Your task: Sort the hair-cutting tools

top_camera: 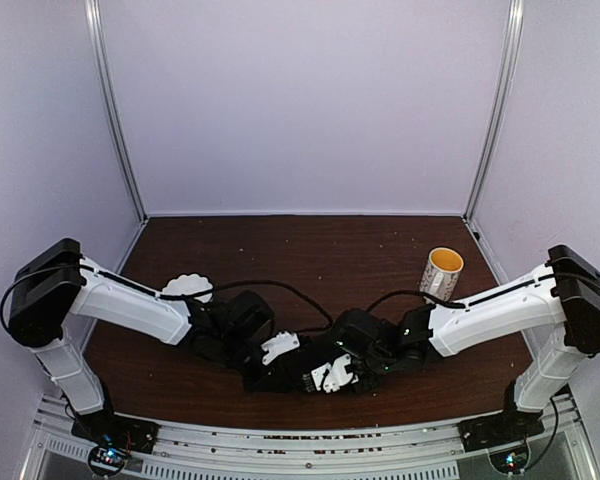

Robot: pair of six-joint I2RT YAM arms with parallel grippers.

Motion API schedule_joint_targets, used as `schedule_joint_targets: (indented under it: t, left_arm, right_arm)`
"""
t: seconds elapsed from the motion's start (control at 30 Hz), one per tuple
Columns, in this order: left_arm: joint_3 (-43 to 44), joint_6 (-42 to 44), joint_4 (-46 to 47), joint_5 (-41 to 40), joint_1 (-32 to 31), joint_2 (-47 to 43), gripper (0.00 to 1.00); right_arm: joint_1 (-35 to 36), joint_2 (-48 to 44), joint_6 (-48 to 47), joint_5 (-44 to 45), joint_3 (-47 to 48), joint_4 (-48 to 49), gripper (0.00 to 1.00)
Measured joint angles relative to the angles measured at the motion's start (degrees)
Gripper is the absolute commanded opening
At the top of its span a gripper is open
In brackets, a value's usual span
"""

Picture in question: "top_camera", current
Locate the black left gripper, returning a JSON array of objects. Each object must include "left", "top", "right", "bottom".
[{"left": 218, "top": 331, "right": 291, "bottom": 396}]

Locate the black zip tool case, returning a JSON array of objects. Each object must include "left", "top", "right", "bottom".
[{"left": 271, "top": 337, "right": 344, "bottom": 393}]

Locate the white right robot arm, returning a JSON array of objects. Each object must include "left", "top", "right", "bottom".
[{"left": 303, "top": 245, "right": 600, "bottom": 442}]

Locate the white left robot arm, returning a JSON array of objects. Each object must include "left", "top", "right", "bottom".
[{"left": 0, "top": 238, "right": 301, "bottom": 444}]

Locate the white scalloped bowl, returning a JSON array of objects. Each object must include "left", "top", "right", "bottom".
[{"left": 160, "top": 273, "right": 213, "bottom": 303}]

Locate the white patterned mug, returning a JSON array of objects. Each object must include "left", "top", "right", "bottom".
[{"left": 419, "top": 247, "right": 464, "bottom": 301}]

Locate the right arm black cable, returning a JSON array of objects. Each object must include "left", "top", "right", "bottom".
[{"left": 367, "top": 289, "right": 461, "bottom": 311}]

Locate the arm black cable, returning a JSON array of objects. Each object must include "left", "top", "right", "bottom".
[
  {"left": 0, "top": 267, "right": 336, "bottom": 341},
  {"left": 367, "top": 289, "right": 461, "bottom": 311}
]

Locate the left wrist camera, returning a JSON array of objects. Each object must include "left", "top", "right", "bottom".
[{"left": 261, "top": 331, "right": 300, "bottom": 366}]

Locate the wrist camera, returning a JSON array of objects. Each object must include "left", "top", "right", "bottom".
[
  {"left": 311, "top": 354, "right": 359, "bottom": 394},
  {"left": 261, "top": 331, "right": 300, "bottom": 366}
]

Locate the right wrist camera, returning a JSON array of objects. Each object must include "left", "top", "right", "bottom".
[{"left": 311, "top": 354, "right": 359, "bottom": 394}]

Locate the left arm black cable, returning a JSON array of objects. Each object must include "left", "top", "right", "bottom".
[{"left": 0, "top": 267, "right": 336, "bottom": 341}]

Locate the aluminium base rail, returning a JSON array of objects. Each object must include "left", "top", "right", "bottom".
[{"left": 27, "top": 394, "right": 594, "bottom": 480}]

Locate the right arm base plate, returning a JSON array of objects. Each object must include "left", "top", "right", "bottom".
[{"left": 458, "top": 412, "right": 544, "bottom": 476}]

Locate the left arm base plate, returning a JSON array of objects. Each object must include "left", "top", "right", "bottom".
[{"left": 71, "top": 412, "right": 159, "bottom": 478}]

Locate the right aluminium frame post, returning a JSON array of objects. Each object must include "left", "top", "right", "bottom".
[{"left": 464, "top": 0, "right": 525, "bottom": 223}]

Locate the aluminium frame post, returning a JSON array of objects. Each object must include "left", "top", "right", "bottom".
[
  {"left": 84, "top": 0, "right": 148, "bottom": 224},
  {"left": 464, "top": 0, "right": 525, "bottom": 223}
]

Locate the left aluminium frame post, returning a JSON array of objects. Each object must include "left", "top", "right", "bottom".
[{"left": 84, "top": 0, "right": 148, "bottom": 224}]

